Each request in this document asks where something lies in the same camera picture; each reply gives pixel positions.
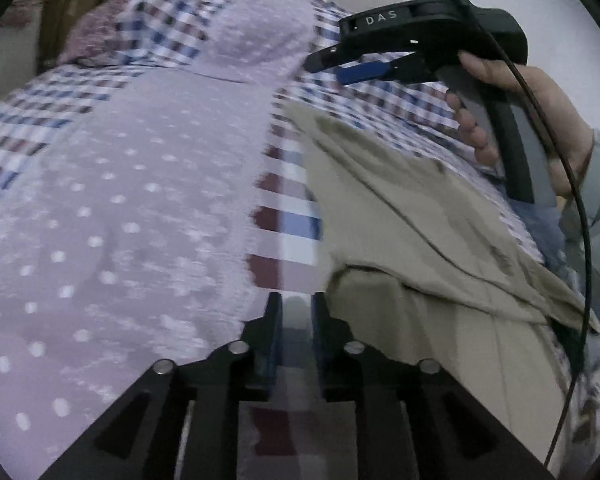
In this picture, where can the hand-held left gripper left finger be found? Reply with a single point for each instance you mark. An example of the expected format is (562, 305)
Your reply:
(272, 365)

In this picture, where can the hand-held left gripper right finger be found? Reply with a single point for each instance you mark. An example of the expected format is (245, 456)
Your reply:
(320, 355)

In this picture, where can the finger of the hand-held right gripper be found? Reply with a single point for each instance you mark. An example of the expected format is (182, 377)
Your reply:
(362, 72)
(340, 56)

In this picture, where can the beige pants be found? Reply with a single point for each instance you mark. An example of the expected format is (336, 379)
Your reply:
(405, 210)

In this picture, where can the person's right hand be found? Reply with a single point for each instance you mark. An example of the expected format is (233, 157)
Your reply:
(555, 110)

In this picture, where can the checkered quilt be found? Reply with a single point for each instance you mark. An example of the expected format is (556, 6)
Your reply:
(260, 35)

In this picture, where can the cardboard box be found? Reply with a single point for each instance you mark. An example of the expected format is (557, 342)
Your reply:
(65, 15)

